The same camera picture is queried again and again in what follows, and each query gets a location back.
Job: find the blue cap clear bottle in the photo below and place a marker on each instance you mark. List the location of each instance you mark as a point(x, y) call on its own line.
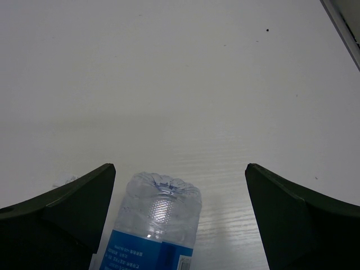
point(156, 225)

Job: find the right aluminium frame rail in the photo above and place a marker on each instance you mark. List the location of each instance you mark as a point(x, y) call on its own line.
point(344, 15)

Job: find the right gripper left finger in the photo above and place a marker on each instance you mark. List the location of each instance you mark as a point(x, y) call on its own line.
point(59, 229)

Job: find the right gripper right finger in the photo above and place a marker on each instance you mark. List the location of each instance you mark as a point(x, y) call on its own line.
point(301, 228)

